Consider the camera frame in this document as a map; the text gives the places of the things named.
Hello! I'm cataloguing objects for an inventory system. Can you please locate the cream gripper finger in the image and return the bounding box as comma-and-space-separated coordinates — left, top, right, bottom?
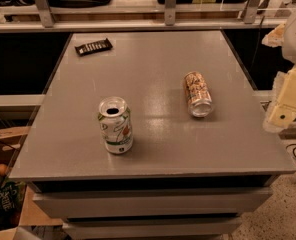
263, 65, 296, 133
262, 23, 285, 48

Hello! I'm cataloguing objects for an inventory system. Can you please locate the green and white soda can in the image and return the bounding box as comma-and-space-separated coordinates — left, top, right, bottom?
98, 96, 133, 154

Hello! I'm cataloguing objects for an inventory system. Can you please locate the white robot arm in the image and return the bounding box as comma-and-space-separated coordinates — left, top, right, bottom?
262, 8, 296, 133

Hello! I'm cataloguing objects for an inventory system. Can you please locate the black snack bar wrapper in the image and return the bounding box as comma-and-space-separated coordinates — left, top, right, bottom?
75, 39, 113, 57

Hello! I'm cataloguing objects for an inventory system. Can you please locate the orange soda can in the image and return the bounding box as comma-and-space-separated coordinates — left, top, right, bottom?
183, 71, 213, 118

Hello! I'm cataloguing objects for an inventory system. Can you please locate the green printed bag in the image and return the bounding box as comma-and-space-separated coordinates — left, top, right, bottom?
0, 169, 26, 231

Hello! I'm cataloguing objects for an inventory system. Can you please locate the grey drawer cabinet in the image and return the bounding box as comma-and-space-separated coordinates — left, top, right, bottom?
11, 31, 294, 239

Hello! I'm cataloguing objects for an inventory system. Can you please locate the cardboard box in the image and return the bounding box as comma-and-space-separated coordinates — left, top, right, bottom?
0, 127, 67, 240

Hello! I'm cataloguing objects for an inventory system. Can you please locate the metal shelf rail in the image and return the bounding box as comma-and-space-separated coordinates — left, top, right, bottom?
0, 0, 296, 33

